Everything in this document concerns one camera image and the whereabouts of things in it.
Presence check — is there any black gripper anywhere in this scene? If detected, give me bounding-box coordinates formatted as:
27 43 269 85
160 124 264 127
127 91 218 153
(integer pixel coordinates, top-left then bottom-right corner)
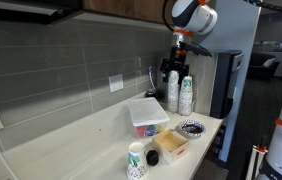
160 45 191 85

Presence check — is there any white plastic lid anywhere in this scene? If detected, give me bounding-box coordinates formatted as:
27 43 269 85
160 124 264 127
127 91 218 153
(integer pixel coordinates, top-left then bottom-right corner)
128 97 171 128

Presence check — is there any clear plastic container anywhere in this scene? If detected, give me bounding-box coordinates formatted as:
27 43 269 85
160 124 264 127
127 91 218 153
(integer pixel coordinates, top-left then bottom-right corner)
132 117 169 140

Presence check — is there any tall paper cup stack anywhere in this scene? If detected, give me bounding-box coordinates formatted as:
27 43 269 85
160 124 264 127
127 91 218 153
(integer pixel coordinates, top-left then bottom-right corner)
166 69 181 114

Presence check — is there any short paper cup stack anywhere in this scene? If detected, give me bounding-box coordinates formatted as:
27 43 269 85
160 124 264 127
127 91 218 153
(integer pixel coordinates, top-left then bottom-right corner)
177 75 194 117

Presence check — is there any black steel coffee machine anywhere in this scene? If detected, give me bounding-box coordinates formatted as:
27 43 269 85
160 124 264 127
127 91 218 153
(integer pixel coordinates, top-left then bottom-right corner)
184 49 244 120

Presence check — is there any patterned paper bowl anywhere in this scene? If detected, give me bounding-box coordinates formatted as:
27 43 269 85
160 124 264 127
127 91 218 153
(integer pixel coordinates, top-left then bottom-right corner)
175 119 207 140

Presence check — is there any blue toy block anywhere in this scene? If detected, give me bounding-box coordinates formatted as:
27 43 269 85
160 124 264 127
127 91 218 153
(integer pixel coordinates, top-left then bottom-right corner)
145 125 160 138

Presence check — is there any red toy block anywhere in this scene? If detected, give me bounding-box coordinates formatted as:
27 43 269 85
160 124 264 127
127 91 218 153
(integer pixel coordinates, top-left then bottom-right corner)
136 125 147 138

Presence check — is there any small open cardboard box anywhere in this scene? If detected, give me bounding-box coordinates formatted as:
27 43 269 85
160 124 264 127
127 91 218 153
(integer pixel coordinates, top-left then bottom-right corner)
151 128 190 165

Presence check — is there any dark sofa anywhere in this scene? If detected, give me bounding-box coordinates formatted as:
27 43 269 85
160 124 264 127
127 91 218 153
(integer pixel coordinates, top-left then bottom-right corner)
246 52 281 81

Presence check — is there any black round object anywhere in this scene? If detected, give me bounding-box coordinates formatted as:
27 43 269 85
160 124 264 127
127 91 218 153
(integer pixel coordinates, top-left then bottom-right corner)
146 149 160 167

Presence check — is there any white sofa pillow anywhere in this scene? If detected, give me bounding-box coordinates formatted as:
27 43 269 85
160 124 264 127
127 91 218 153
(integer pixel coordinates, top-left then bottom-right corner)
262 57 277 68

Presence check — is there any patterned paper cup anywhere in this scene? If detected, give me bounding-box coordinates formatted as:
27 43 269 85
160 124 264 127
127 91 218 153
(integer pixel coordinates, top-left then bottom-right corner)
126 141 149 180

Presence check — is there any orange white pole stand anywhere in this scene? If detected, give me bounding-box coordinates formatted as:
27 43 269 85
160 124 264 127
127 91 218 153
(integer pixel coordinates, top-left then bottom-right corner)
245 144 269 180

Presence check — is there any black under-cabinet hood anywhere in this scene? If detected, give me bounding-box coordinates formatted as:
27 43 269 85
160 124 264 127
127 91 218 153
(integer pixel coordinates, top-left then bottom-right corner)
0 0 84 26

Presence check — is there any white wall outlet plate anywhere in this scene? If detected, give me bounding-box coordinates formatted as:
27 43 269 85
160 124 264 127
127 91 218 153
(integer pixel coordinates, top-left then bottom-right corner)
108 73 125 94

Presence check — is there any wooden wall cabinet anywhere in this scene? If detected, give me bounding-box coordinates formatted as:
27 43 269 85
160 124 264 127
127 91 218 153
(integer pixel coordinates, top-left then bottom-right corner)
80 0 177 26

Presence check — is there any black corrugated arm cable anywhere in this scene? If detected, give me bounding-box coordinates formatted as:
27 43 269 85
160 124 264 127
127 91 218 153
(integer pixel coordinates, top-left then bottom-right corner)
242 0 282 15

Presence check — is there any white power cable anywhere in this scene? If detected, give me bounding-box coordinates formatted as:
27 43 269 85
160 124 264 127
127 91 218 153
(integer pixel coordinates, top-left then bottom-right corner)
0 131 19 180

